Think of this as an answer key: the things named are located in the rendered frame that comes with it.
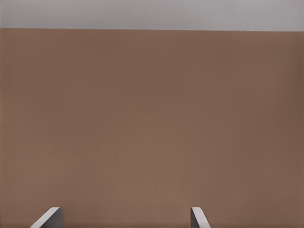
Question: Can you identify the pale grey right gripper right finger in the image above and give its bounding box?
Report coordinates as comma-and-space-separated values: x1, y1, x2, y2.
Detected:
190, 206, 211, 228

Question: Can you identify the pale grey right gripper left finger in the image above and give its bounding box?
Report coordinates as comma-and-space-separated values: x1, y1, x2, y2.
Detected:
30, 206, 63, 228

